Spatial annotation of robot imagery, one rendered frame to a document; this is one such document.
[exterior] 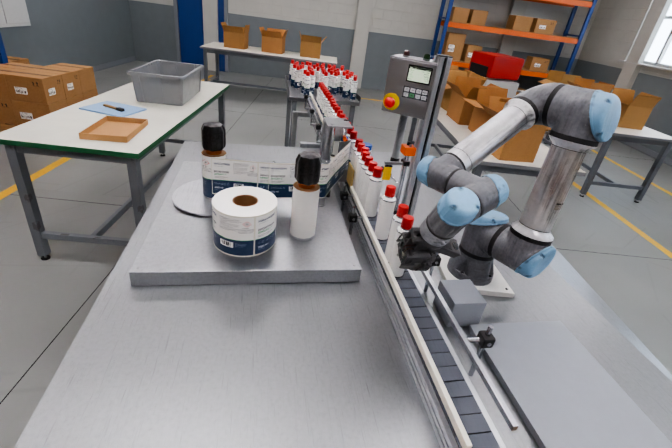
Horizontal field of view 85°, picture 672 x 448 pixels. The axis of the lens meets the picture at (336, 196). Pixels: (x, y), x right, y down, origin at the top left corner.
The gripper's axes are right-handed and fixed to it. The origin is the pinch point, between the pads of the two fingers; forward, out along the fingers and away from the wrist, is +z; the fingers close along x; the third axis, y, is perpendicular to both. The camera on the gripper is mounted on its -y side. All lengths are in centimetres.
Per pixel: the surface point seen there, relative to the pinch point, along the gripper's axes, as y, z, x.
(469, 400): -2.8, -9.0, 34.6
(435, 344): -1.3, -1.5, 21.7
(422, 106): -11, -10, -53
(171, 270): 67, 14, -4
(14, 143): 166, 79, -99
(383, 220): 0.7, 13.8, -21.8
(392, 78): -1, -13, -63
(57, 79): 247, 207, -284
